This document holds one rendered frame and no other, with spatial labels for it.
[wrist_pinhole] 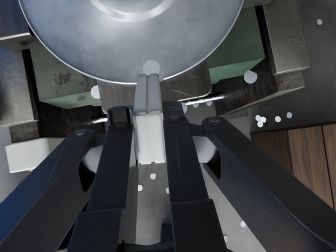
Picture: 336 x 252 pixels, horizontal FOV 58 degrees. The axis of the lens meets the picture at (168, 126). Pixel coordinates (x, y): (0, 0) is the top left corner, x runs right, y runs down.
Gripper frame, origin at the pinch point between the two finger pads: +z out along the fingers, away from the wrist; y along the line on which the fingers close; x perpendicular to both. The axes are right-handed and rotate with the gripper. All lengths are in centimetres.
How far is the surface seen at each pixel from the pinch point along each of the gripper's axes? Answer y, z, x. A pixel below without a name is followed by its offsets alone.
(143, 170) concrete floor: -8, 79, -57
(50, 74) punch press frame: -17.2, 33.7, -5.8
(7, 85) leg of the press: -24.7, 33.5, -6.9
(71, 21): -9.4, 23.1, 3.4
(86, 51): -7.9, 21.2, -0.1
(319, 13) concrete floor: 66, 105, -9
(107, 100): -5.7, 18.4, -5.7
